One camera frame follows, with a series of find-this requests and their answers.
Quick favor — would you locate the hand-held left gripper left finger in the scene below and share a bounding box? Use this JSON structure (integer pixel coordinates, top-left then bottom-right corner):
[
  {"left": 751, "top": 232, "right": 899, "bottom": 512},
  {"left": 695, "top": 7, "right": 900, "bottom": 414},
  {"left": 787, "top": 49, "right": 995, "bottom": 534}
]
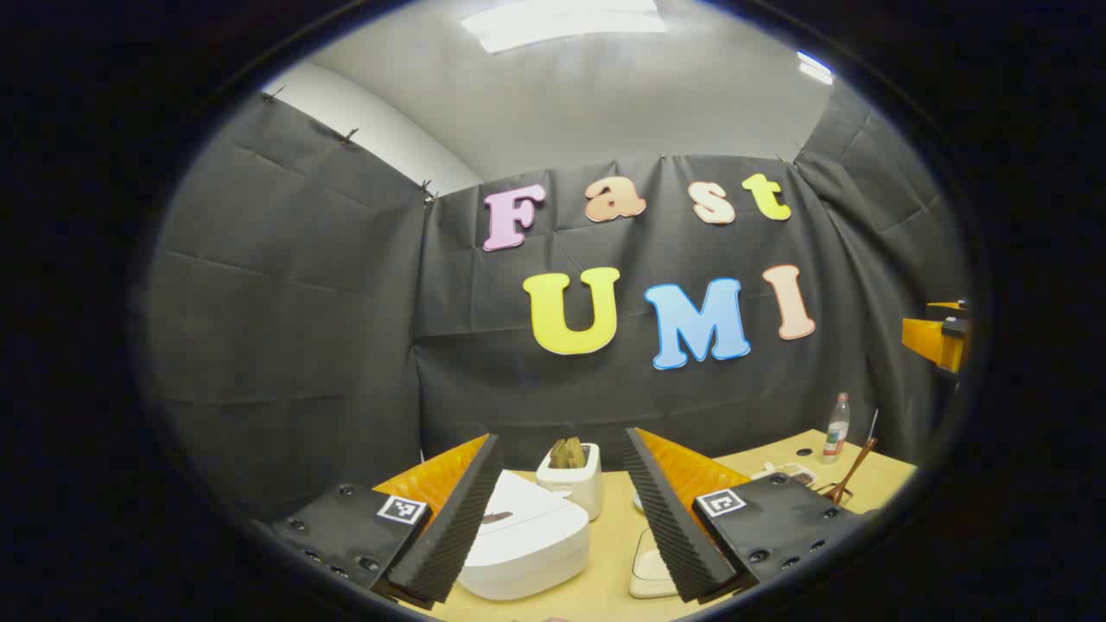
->
[{"left": 251, "top": 434, "right": 505, "bottom": 610}]

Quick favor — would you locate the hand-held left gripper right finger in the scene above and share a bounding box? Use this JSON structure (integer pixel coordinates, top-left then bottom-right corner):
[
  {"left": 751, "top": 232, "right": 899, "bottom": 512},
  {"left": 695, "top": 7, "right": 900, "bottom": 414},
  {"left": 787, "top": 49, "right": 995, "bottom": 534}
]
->
[{"left": 622, "top": 427, "right": 869, "bottom": 604}]

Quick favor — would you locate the white rice cooker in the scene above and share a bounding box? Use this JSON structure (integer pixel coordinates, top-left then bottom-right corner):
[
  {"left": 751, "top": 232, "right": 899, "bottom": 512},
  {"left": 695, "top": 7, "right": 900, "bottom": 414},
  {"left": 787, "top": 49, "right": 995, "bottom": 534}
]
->
[{"left": 458, "top": 471, "right": 591, "bottom": 601}]

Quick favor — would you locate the brown wooden spoon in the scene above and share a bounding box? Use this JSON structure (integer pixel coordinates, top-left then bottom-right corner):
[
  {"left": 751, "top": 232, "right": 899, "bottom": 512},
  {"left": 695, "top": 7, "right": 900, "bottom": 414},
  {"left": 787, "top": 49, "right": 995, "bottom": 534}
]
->
[{"left": 832, "top": 436, "right": 879, "bottom": 504}]

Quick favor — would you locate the white toaster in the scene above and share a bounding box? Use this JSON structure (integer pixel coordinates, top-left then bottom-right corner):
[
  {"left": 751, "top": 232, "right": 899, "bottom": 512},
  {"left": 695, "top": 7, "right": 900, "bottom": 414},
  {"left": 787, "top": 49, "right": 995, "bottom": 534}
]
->
[{"left": 536, "top": 441, "right": 602, "bottom": 521}]

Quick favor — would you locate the white divided dish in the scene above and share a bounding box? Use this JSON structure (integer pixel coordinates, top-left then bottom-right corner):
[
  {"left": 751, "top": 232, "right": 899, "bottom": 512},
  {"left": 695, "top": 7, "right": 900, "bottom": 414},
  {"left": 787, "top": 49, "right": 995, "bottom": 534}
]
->
[{"left": 752, "top": 462, "right": 817, "bottom": 487}]

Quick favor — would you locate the clear plastic water bottle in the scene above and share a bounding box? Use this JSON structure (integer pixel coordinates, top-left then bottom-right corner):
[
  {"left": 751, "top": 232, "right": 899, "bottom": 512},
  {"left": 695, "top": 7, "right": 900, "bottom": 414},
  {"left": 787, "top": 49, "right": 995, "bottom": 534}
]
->
[{"left": 822, "top": 393, "right": 852, "bottom": 465}]

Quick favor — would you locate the black backdrop cloth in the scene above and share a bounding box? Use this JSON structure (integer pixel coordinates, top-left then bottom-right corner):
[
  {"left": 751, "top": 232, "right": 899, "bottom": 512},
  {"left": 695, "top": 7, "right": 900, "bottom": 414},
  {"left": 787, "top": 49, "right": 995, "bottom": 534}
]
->
[{"left": 143, "top": 86, "right": 969, "bottom": 528}]

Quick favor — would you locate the small ceiling light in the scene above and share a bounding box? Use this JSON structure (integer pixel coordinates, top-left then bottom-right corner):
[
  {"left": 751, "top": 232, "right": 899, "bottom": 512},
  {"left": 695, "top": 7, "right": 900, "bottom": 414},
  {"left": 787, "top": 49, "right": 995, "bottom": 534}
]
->
[{"left": 797, "top": 50, "right": 836, "bottom": 86}]

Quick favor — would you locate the ceiling light panel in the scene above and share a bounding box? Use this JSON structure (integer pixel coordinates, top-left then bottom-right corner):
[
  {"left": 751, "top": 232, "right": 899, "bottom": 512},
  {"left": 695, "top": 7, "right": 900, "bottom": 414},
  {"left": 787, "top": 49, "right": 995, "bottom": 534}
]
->
[{"left": 461, "top": 0, "right": 668, "bottom": 54}]

